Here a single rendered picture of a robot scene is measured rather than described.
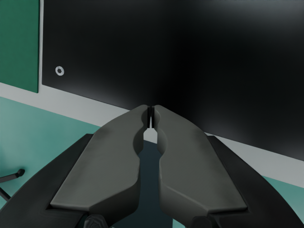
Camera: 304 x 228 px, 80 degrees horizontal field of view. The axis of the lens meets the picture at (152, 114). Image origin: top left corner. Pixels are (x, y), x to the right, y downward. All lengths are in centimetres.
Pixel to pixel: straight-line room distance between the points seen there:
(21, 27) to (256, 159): 29
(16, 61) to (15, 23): 4
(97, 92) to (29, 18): 11
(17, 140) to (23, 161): 17
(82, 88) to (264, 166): 21
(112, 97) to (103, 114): 4
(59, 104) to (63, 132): 103
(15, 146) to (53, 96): 133
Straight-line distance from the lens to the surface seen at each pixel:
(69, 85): 20
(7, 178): 167
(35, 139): 142
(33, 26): 24
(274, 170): 25
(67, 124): 123
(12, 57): 27
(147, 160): 68
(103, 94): 19
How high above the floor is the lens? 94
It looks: 69 degrees down
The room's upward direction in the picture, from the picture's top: 154 degrees counter-clockwise
